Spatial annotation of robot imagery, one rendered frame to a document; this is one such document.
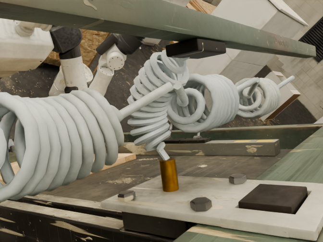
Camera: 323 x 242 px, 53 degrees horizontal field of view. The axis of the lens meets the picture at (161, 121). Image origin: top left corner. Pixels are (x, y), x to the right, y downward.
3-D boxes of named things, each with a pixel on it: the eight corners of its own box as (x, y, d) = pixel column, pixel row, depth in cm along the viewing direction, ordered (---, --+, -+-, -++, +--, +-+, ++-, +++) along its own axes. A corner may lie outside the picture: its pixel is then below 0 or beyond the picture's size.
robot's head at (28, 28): (7, 13, 106) (20, 0, 100) (36, 20, 114) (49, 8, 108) (10, 31, 104) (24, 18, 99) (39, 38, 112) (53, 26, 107)
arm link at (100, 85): (104, 84, 127) (87, 119, 137) (116, 77, 136) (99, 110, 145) (83, 68, 128) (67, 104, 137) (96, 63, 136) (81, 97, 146)
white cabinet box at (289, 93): (253, 98, 646) (280, 72, 608) (272, 119, 624) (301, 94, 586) (243, 97, 611) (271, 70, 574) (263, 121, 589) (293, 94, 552)
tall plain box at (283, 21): (186, 92, 479) (274, -7, 388) (209, 123, 456) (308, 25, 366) (145, 91, 409) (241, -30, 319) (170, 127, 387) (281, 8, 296)
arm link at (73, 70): (63, 112, 138) (51, 60, 130) (80, 102, 150) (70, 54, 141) (86, 113, 134) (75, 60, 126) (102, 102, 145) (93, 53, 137)
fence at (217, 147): (73, 151, 151) (72, 143, 150) (280, 152, 94) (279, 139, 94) (65, 154, 147) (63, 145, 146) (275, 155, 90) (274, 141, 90)
